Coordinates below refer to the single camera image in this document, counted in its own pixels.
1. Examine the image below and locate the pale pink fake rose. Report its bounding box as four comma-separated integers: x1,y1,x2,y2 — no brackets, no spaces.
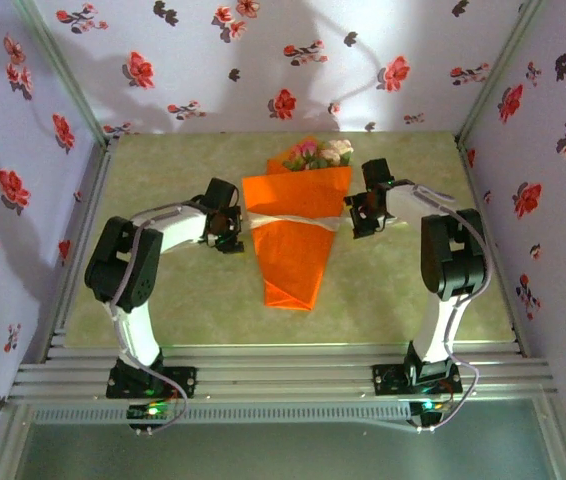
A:
333,138,354,167

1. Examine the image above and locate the orange wrapping paper sheet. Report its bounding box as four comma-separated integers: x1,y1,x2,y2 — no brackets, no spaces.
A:
240,136,355,314

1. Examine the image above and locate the translucent white ribbon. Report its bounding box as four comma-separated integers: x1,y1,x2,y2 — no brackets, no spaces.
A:
240,210,409,235

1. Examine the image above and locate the magenta fake rose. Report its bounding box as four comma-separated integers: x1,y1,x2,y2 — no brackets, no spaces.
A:
282,139,319,171

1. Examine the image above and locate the left controller board with LED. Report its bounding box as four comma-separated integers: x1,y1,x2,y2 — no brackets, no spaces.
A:
126,402,172,435

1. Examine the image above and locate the aluminium front frame rail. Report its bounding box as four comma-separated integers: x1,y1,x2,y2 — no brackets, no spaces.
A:
9,342,560,402

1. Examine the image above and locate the aluminium side rail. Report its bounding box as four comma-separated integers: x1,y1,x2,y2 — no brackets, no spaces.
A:
41,139,117,362

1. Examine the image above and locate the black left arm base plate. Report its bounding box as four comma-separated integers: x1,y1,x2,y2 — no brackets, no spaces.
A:
105,366,199,401

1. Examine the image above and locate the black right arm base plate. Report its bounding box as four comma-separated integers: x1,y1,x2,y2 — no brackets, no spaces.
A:
371,363,464,397

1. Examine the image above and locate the aluminium corner post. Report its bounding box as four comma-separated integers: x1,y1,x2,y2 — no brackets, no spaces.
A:
11,0,115,149
454,0,550,147

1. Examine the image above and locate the perforated grey cable duct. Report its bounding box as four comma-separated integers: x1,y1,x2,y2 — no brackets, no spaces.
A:
29,402,414,427

